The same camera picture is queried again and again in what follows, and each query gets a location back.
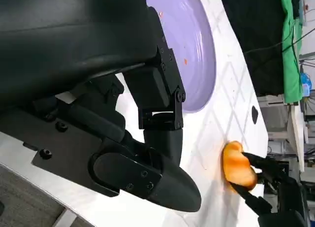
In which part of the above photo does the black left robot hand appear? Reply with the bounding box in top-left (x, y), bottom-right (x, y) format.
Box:
top-left (0, 0), bottom-right (202, 213)

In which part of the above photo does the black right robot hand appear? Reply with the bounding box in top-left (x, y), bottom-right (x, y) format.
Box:
top-left (232, 150), bottom-right (311, 227)

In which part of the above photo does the orange white toy bread roll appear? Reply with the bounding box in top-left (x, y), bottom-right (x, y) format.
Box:
top-left (222, 140), bottom-right (258, 195)

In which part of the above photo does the white desk panel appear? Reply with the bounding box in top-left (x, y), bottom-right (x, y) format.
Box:
top-left (286, 105), bottom-right (307, 172)

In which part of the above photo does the blue background item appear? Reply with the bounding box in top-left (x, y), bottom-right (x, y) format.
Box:
top-left (299, 73), bottom-right (313, 97)

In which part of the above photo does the lilac plate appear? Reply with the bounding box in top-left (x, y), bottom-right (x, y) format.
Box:
top-left (141, 0), bottom-right (217, 114)

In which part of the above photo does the green cloth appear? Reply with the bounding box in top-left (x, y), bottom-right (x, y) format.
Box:
top-left (279, 0), bottom-right (304, 104)

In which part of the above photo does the black backdrop cloth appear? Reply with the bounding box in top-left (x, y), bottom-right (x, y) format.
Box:
top-left (219, 0), bottom-right (287, 96)

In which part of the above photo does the thin black cable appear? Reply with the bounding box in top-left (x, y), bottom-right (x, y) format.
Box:
top-left (243, 27), bottom-right (315, 56)

